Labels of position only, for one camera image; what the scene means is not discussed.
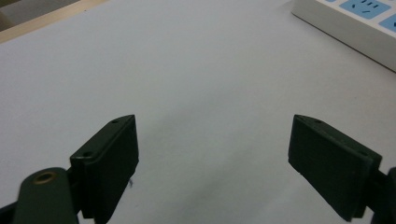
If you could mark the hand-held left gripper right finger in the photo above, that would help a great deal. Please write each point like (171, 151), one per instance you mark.
(331, 166)

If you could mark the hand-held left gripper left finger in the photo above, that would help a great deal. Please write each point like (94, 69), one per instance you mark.
(104, 168)

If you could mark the white power strip blue sockets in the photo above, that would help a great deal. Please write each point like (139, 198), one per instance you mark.
(351, 23)

